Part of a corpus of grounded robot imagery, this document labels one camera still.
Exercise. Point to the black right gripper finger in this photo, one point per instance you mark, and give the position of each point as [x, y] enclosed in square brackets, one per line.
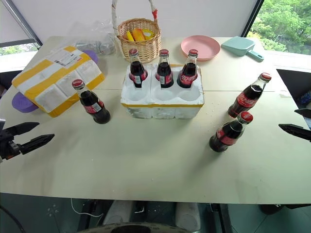
[303, 113]
[296, 131]

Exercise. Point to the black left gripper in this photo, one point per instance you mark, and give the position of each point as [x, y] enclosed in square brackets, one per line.
[9, 144]

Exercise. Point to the glass cola bottle red cap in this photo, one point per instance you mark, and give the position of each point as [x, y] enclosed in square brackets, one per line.
[187, 75]
[94, 106]
[138, 69]
[245, 99]
[226, 137]
[164, 70]

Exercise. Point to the white foam lid yellow tape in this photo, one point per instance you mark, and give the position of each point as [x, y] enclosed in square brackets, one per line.
[56, 80]

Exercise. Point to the white foam bottle holder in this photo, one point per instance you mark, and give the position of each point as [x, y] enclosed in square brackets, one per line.
[162, 106]

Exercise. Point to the purple plastic plate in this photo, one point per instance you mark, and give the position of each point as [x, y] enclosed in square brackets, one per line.
[20, 103]
[91, 56]

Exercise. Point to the black chair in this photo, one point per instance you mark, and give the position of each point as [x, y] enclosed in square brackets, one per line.
[8, 81]

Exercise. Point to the teal plastic scoop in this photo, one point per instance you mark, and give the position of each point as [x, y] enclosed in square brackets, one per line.
[236, 46]

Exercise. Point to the clear plastic bag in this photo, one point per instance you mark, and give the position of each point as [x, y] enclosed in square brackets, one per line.
[99, 41]

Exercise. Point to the pink plastic plate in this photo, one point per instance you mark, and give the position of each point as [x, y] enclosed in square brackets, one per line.
[200, 47]

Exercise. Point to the yellow toy food piece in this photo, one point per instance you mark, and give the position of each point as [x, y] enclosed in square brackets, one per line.
[128, 36]

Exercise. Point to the orange toy food piece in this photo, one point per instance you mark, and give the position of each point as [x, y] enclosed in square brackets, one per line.
[138, 35]

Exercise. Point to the black window frame post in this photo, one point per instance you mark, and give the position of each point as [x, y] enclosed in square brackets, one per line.
[252, 17]
[22, 21]

